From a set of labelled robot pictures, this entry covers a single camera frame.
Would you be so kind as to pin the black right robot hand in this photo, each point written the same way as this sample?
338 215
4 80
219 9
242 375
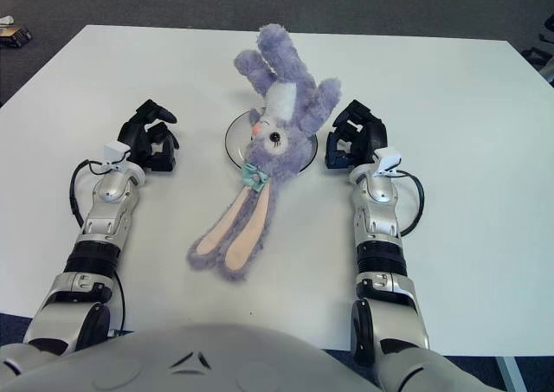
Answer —
359 141

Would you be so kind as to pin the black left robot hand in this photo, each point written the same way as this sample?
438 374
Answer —
143 141

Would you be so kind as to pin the purple plush bunny doll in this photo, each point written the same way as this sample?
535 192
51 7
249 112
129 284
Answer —
277 149

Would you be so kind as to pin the white plate with black rim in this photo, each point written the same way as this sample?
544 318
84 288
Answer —
236 143

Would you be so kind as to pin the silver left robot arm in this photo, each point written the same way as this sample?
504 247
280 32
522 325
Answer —
104 219

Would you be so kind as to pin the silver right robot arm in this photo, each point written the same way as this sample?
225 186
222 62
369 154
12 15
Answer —
381 227

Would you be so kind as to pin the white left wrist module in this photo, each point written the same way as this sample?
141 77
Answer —
116 152

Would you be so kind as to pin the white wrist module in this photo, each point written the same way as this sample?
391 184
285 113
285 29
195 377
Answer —
387 160
116 152

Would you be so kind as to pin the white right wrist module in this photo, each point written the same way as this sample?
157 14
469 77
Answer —
387 160

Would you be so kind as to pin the brown black box on floor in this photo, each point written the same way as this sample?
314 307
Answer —
15 36

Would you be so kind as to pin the black office chair base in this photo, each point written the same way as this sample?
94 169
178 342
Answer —
536 52

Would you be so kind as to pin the blue grey fabric item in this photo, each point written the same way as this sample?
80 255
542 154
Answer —
549 69

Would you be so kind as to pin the grey robot torso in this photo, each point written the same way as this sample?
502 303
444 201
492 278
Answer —
195 366

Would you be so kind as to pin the white table leg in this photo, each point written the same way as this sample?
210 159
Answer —
510 370

